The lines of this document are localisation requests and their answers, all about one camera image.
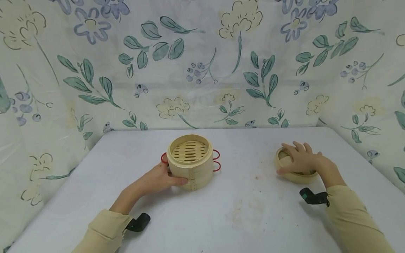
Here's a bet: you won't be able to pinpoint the person's left hand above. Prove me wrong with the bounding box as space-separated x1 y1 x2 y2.
134 162 189 198

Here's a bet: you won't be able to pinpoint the person's right hand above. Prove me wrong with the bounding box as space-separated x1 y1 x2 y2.
276 141 323 176

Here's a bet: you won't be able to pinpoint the bamboo steamer lid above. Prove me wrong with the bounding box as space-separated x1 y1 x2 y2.
274 147 319 184

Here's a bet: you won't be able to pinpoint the bamboo steamer basket red handles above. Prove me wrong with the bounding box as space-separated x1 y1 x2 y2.
167 161 221 192
161 134 221 171

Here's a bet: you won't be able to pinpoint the person's left forearm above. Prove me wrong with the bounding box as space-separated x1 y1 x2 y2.
72 183 143 253

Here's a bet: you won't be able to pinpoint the person's right forearm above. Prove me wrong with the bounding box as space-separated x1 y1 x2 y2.
315 155 396 253

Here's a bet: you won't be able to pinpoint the black wrist band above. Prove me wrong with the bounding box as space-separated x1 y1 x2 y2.
125 213 151 233
299 188 330 206

